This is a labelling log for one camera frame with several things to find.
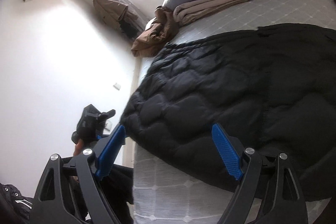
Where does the black puffer down jacket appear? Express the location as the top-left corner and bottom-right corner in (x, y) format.
(120, 23), (335, 201)

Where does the person's left hand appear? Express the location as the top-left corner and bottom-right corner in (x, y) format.
(73, 139), (84, 156)

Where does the grey quilted bed mattress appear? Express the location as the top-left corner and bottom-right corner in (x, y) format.
(121, 0), (335, 223)

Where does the brown hanging coat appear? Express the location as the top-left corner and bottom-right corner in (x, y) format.
(93, 0), (139, 40)

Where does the brown jacket on bed edge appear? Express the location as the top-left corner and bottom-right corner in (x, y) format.
(131, 6), (179, 58)

